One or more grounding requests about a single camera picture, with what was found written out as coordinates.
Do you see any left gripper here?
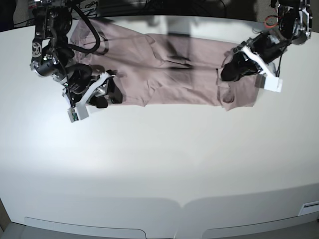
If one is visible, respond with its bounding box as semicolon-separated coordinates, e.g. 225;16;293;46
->
221;31;287;82

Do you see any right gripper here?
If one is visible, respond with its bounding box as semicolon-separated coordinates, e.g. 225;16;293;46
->
65;63;123;109

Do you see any pink T-shirt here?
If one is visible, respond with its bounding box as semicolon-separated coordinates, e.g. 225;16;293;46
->
75;20;258;110

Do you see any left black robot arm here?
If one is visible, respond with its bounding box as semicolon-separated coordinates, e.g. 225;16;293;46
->
221;0;313;82

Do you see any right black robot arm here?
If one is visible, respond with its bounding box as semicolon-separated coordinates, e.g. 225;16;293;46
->
30;0;123;109

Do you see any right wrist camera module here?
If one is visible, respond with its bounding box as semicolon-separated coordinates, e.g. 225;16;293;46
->
67;105;89;123

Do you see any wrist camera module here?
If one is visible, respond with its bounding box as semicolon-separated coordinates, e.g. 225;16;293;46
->
67;105;89;123
255;75;283;93

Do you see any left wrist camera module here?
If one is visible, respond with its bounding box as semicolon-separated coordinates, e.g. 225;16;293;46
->
255;75;283;93

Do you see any background cables and equipment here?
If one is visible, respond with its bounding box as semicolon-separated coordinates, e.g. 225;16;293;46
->
14;0;118;25

